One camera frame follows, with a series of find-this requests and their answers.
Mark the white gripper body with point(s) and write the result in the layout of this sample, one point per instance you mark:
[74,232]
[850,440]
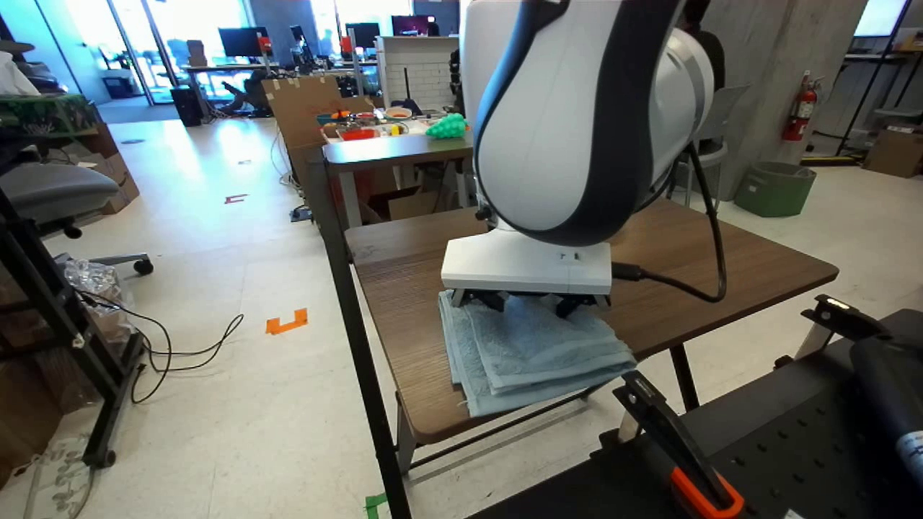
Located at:
[508,261]

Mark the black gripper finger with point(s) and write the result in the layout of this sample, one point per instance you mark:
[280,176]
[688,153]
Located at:
[485,297]
[568,303]

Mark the light blue towel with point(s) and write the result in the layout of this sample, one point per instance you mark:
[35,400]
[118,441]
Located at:
[527,352]

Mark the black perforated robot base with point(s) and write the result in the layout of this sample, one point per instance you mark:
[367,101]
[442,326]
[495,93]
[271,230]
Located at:
[804,441]

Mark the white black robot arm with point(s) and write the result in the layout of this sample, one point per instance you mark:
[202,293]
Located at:
[576,110]

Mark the green crumpled object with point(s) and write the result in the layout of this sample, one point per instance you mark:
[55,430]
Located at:
[455,126]

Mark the orange tape floor marker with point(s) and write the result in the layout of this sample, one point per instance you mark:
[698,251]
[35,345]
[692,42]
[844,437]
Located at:
[287,323]

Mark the black orange clamp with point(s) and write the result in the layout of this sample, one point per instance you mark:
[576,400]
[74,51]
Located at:
[692,480]

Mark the green bin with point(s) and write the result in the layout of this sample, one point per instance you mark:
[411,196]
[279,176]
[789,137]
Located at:
[773,189]

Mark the cardboard sheet behind desk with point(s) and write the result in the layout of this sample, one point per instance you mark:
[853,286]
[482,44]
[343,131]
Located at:
[299,104]

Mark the black clamp right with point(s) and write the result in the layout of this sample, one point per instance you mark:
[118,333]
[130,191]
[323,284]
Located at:
[845,319]

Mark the red fire extinguisher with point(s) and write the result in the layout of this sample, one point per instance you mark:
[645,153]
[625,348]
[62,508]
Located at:
[804,107]

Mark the black metal stand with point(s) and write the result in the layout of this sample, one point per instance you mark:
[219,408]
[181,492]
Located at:
[69,326]

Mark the cardboard box right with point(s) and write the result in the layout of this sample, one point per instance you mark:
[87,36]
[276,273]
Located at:
[897,153]

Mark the gray office chair left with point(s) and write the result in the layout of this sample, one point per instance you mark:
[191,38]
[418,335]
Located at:
[55,196]

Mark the wooden table with black frame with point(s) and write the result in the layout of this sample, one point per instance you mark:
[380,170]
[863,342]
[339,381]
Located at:
[698,274]

